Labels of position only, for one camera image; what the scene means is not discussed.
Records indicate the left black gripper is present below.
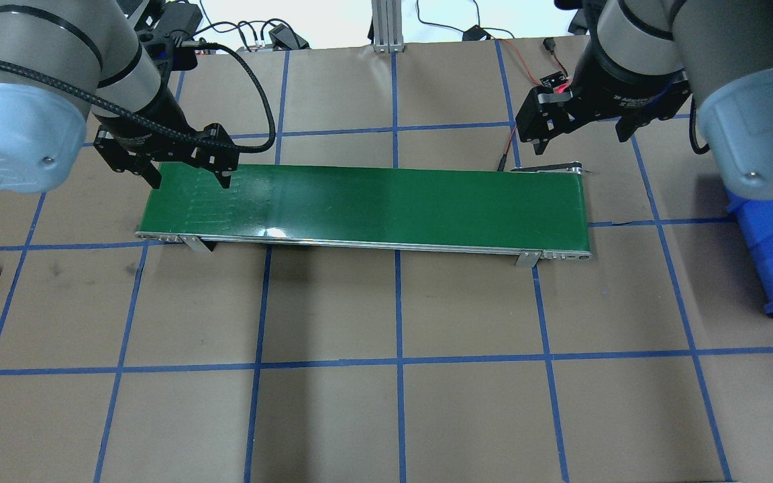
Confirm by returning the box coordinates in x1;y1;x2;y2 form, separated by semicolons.
94;126;240;189

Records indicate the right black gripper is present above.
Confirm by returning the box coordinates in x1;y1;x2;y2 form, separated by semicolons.
515;73;690;156

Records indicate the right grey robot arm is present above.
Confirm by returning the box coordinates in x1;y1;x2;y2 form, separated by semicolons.
516;1;773;201

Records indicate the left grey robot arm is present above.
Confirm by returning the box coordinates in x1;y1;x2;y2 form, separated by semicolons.
0;1;240;193

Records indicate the green conveyor belt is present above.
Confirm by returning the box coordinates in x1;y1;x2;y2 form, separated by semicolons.
137;164;592;266

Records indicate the black power adapter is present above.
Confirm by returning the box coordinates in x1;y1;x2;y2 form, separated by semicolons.
268;23;311;51

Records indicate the red black wire controller board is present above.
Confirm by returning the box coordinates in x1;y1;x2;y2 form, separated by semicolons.
496;38;572;172

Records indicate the aluminium frame post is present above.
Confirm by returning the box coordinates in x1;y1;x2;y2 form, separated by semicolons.
370;0;405;53

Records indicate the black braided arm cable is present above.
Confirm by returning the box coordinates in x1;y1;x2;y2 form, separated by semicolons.
0;42;276;154

